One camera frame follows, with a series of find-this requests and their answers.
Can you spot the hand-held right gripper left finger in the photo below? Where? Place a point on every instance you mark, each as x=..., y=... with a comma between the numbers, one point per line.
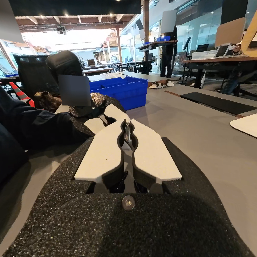
x=100, y=152

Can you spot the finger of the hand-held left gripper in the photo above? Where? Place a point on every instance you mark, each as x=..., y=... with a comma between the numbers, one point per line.
x=116, y=113
x=94, y=125

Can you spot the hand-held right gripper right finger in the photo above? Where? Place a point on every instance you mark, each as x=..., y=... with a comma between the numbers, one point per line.
x=154, y=152

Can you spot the silver bolt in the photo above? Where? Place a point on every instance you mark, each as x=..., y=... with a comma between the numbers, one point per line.
x=128, y=131

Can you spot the person's left forearm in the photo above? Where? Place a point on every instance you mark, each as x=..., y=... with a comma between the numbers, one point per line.
x=40, y=128

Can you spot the blue plastic bin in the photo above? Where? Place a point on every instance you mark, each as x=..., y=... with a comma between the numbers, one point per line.
x=124, y=94

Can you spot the dark patterned bag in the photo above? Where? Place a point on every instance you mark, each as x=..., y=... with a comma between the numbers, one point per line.
x=47, y=101

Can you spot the light grey table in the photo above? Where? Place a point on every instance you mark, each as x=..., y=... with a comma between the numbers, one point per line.
x=136, y=75

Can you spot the brown wooden table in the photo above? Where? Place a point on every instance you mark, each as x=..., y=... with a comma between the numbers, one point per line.
x=98, y=70

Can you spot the white crumpled pieces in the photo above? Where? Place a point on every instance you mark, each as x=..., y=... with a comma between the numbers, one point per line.
x=160, y=84

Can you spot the black padded chair headrest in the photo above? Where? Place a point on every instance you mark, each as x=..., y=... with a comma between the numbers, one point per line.
x=64, y=62

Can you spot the black mesh office chair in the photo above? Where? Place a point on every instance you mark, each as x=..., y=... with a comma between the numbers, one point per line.
x=34, y=74

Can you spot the orange safety vest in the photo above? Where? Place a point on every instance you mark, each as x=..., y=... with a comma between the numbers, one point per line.
x=21, y=93

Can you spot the black standing desk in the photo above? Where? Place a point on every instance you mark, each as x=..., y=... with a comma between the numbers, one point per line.
x=152, y=44

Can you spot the black rectangular mat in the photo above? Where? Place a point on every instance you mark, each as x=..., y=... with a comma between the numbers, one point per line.
x=216, y=102

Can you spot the ceiling projector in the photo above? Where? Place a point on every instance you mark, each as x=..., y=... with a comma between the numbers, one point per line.
x=61, y=30

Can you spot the white flat board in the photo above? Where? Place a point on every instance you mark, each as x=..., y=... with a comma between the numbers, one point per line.
x=247, y=125

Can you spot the white plastic tray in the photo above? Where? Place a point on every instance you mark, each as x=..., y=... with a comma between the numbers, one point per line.
x=203, y=54

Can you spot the wooden desk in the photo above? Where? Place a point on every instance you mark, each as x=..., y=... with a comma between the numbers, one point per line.
x=216, y=59

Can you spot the tablet on stand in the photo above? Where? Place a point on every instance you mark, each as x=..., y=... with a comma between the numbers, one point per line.
x=222, y=50

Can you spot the tan divider panel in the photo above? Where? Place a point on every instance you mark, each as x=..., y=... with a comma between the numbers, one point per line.
x=230, y=32

